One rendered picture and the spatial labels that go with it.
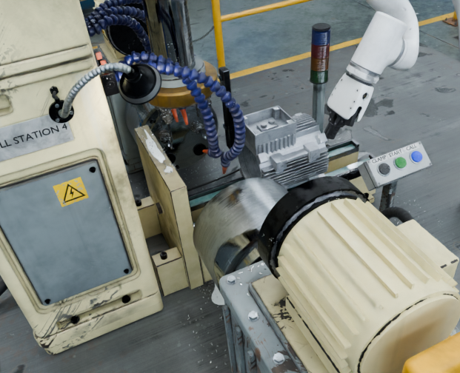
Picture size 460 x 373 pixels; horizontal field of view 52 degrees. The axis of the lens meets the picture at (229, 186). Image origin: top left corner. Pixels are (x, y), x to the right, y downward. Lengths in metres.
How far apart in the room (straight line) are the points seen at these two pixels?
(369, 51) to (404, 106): 0.82
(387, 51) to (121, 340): 0.96
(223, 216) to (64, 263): 0.34
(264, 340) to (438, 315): 0.27
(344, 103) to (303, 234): 0.66
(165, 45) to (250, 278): 0.50
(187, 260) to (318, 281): 0.63
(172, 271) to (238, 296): 0.45
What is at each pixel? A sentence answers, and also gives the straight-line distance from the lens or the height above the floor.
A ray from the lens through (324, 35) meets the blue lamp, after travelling 1.59.
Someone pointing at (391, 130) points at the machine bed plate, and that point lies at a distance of 1.87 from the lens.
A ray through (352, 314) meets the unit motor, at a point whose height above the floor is 1.32.
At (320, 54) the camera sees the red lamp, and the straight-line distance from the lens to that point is 1.62.
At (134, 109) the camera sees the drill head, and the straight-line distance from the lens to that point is 1.44.
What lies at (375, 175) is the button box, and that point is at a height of 1.06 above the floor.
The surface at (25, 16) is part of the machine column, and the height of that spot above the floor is 1.58.
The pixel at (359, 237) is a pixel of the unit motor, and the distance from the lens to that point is 0.63.
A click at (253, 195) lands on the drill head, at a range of 0.98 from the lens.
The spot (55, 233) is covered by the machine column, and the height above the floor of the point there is 1.17.
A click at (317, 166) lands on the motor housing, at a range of 1.31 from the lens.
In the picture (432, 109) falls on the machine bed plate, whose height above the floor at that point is 0.80.
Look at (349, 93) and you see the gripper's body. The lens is 1.26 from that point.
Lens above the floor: 1.80
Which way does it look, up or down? 39 degrees down
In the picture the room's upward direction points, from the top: 6 degrees counter-clockwise
